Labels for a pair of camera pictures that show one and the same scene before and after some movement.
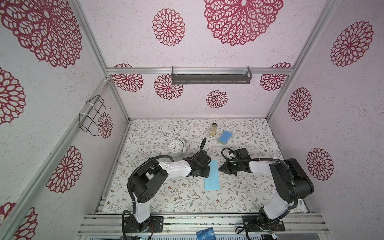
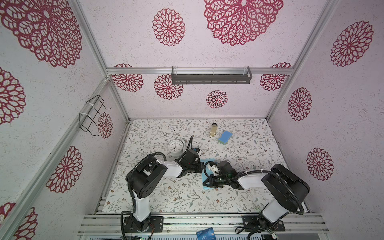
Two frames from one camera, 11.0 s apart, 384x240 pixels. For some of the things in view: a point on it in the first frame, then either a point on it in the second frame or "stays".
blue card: (208, 234) stays
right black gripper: (228, 166) → (213, 182)
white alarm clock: (177, 148) stays
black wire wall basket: (86, 119) stays
